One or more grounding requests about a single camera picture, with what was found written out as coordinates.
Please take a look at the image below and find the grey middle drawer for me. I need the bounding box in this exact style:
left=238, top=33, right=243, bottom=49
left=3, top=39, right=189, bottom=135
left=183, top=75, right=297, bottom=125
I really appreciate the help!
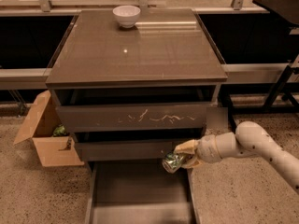
left=75, top=128, right=205, bottom=161

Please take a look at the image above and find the grey drawer cabinet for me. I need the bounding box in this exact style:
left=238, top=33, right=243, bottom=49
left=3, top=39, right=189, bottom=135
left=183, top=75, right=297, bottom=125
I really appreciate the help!
left=45, top=8, right=228, bottom=224

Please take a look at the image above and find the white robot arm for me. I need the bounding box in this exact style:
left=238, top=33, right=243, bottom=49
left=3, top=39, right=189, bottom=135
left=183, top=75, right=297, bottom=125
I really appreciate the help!
left=174, top=121, right=299, bottom=193

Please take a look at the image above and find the grey top drawer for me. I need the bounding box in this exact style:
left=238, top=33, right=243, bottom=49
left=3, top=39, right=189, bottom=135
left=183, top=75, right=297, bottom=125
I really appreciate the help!
left=52, top=85, right=217, bottom=133

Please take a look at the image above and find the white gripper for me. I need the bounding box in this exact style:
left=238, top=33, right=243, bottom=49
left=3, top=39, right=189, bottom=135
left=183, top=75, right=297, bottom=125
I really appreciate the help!
left=174, top=135, right=221, bottom=169

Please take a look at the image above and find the grey bottom drawer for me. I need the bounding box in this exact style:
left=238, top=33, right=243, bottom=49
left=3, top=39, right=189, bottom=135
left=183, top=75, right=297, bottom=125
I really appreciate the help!
left=84, top=160, right=199, bottom=224

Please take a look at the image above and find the green item in box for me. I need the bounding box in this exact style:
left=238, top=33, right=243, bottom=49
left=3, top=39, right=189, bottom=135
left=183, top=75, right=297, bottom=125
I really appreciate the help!
left=52, top=124, right=67, bottom=137

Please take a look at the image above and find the grey drawer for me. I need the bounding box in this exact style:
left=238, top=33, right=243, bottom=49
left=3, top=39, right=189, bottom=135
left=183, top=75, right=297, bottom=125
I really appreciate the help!
left=84, top=160, right=199, bottom=224
left=52, top=85, right=217, bottom=133
left=75, top=128, right=205, bottom=161

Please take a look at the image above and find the black side table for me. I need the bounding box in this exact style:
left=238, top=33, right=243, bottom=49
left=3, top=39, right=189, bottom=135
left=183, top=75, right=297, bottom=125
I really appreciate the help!
left=220, top=0, right=299, bottom=131

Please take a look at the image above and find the white ceramic bowl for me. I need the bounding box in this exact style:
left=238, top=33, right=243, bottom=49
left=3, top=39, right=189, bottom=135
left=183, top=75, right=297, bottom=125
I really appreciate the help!
left=113, top=6, right=141, bottom=28

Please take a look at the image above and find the open cardboard box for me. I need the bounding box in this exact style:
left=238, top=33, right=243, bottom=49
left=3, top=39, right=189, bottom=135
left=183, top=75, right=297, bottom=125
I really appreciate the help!
left=14, top=91, right=84, bottom=167

